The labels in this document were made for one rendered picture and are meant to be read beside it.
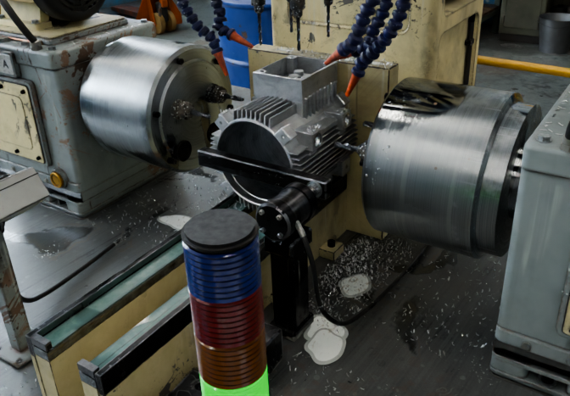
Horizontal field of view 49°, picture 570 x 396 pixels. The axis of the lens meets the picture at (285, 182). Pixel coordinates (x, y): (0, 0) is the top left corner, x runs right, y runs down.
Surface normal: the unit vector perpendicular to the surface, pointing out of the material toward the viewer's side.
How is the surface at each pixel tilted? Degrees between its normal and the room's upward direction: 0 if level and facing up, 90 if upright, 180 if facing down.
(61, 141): 90
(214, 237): 0
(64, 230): 0
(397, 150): 62
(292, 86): 90
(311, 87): 90
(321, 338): 0
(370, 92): 90
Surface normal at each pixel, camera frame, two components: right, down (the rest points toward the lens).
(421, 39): -0.55, 0.40
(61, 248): -0.04, -0.89
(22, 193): 0.67, -0.31
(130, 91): -0.48, -0.13
